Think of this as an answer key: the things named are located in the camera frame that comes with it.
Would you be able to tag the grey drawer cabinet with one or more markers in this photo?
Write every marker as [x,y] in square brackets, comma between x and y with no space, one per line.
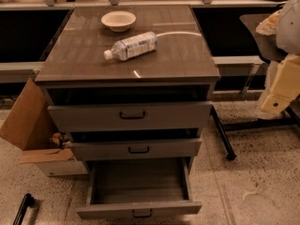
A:
[181,69]

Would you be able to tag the black side table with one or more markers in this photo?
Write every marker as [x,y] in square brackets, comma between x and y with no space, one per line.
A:
[268,51]

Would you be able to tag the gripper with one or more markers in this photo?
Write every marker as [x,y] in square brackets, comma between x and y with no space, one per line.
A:
[290,28]

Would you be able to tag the clear plastic water bottle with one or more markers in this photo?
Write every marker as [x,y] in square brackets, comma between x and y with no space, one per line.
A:
[131,47]

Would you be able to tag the white ceramic bowl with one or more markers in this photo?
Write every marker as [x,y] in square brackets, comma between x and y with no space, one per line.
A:
[118,21]

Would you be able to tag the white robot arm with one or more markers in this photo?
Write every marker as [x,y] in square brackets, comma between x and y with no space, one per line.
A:
[285,25]

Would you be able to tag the open cardboard box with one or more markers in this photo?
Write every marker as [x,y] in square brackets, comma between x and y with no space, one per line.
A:
[30,127]

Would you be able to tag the grey middle drawer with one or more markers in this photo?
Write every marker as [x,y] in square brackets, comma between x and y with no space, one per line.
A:
[136,149]

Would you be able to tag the black bar on floor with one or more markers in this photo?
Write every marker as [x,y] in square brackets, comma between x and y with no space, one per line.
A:
[27,201]

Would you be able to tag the grey top drawer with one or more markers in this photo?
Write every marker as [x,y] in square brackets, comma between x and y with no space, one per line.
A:
[135,116]

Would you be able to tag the grey bottom drawer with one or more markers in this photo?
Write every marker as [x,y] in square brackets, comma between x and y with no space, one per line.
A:
[139,188]

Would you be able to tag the grey drawer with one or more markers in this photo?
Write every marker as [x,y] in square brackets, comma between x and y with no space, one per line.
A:
[139,188]
[135,116]
[136,149]

